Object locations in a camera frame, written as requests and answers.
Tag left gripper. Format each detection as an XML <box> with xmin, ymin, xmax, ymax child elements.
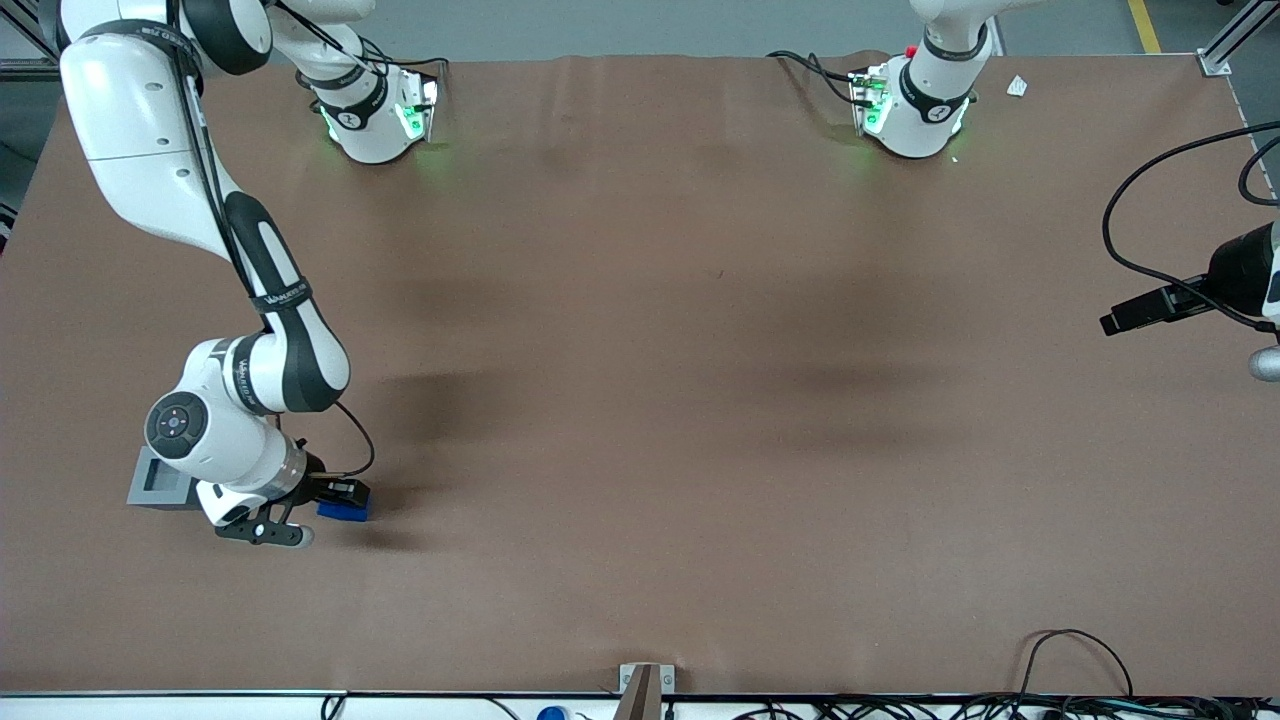
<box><xmin>1100</xmin><ymin>220</ymin><xmax>1280</xmax><ymax>336</ymax></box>

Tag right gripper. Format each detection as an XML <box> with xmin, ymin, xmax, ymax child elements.
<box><xmin>262</xmin><ymin>440</ymin><xmax>372</xmax><ymax>504</ymax></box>

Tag gray square base block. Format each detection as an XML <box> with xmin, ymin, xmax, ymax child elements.
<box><xmin>127</xmin><ymin>446</ymin><xmax>206</xmax><ymax>511</ymax></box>

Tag yellow floor tape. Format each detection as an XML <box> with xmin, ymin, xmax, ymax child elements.
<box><xmin>1127</xmin><ymin>0</ymin><xmax>1163</xmax><ymax>54</ymax></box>

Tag brown paper table cover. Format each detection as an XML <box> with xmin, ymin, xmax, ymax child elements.
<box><xmin>0</xmin><ymin>52</ymin><xmax>1280</xmax><ymax>694</ymax></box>

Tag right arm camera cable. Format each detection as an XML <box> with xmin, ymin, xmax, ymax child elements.
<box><xmin>165</xmin><ymin>0</ymin><xmax>377</xmax><ymax>479</ymax></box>

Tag long black wrist cable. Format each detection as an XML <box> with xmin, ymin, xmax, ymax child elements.
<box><xmin>1102</xmin><ymin>122</ymin><xmax>1280</xmax><ymax>331</ymax></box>

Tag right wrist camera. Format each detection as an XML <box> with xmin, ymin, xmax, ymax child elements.
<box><xmin>215</xmin><ymin>503</ymin><xmax>314</xmax><ymax>549</ymax></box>

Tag short black looped cable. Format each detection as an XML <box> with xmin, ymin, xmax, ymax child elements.
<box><xmin>1238</xmin><ymin>133</ymin><xmax>1280</xmax><ymax>206</ymax></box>

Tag aluminium frame post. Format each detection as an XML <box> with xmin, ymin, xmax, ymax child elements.
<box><xmin>1197</xmin><ymin>0</ymin><xmax>1280</xmax><ymax>78</ymax></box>
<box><xmin>0</xmin><ymin>0</ymin><xmax>63</xmax><ymax>81</ymax></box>

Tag black cable loop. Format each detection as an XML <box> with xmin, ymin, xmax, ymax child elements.
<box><xmin>1018</xmin><ymin>628</ymin><xmax>1134</xmax><ymax>701</ymax></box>

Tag gray metal bracket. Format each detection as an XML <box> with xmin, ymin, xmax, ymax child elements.
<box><xmin>618</xmin><ymin>662</ymin><xmax>676</xmax><ymax>696</ymax></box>

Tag tangled black cables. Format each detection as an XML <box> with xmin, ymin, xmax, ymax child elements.
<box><xmin>735</xmin><ymin>695</ymin><xmax>1280</xmax><ymax>720</ymax></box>

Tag left arm base cable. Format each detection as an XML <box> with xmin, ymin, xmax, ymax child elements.
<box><xmin>766</xmin><ymin>50</ymin><xmax>871</xmax><ymax>106</ymax></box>

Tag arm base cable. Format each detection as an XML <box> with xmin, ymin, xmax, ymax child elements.
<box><xmin>766</xmin><ymin>50</ymin><xmax>871</xmax><ymax>106</ymax></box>
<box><xmin>355</xmin><ymin>38</ymin><xmax>448</xmax><ymax>101</ymax></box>

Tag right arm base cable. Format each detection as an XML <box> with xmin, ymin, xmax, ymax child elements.
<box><xmin>355</xmin><ymin>38</ymin><xmax>448</xmax><ymax>101</ymax></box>

